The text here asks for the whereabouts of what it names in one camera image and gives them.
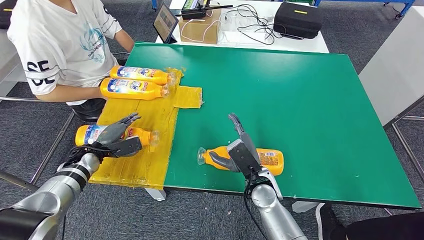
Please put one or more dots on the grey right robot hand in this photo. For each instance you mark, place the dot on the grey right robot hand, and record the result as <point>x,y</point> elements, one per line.
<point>245,136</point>

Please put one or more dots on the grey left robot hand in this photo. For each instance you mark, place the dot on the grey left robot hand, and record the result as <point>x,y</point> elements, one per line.
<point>111,134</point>

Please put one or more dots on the orange detergent bottle clear cap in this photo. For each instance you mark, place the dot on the orange detergent bottle clear cap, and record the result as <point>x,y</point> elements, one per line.
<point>162,78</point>
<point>144,136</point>
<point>126,96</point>
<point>271,165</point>

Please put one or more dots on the person's right forearm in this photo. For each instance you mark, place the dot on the person's right forearm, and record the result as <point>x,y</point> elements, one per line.
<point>66,96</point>

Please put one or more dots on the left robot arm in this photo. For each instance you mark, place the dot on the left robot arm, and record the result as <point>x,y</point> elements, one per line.
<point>56,195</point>

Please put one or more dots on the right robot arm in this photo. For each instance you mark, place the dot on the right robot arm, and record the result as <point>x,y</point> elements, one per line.
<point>271,215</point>

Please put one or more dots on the person's left forearm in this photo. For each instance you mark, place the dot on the person's left forearm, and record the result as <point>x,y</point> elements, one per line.
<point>125,41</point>

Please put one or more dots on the yellow taped cardboard mat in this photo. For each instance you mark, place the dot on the yellow taped cardboard mat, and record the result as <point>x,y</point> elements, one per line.
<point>149,165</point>

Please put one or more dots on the white table foot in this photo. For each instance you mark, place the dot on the white table foot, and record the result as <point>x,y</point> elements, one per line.
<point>304,207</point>
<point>156,194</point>

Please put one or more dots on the person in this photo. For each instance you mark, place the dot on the person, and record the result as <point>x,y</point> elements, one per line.
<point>381,228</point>
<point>59,43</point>

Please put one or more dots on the white table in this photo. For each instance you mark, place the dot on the white table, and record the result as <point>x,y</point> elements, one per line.
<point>298,45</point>

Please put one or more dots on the clear plastic container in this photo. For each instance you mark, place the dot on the clear plastic container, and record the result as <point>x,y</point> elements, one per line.
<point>229,23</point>

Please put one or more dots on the brown cardboard box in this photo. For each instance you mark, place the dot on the brown cardboard box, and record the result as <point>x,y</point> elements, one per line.
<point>195,33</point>

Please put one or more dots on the white power adapter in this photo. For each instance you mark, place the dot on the white power adapter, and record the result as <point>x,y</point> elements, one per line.
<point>269,18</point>

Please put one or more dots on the grey metal table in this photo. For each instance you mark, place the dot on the grey metal table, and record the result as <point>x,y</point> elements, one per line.
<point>8,66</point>

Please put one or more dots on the black tablet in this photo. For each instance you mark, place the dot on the black tablet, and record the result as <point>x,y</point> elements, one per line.
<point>165,22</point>

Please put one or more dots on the black carrying case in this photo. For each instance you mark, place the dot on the black carrying case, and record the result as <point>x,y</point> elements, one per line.
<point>6,18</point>
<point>298,21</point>

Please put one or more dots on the black handheld controller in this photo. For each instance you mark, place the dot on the black handheld controller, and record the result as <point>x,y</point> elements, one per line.
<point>192,13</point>

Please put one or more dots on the green plastic crate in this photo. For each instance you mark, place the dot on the green plastic crate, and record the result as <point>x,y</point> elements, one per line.
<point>298,1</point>

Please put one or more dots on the light grey table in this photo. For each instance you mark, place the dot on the light grey table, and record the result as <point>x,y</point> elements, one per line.
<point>394,63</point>

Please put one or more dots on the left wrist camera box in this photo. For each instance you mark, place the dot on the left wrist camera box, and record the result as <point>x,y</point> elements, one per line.
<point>127,147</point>

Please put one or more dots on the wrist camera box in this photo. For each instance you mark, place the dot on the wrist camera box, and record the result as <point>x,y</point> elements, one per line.
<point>245,160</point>
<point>127,147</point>

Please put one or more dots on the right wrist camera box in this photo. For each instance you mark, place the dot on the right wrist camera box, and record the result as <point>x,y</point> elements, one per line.
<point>245,160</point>

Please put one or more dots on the blue steel rack frame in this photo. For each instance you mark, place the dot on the blue steel rack frame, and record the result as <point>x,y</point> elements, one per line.
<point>406,6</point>
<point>154,4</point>

